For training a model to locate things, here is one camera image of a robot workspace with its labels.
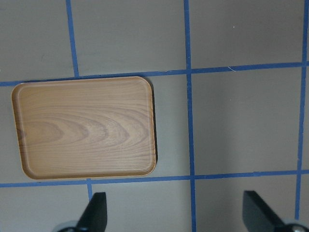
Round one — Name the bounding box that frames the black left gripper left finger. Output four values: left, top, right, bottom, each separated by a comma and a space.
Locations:
76, 192, 107, 232

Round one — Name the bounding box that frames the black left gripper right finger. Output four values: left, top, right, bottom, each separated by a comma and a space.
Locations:
242, 190, 291, 232

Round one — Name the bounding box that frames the wooden rectangular tray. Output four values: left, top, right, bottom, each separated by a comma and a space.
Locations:
11, 76, 157, 180

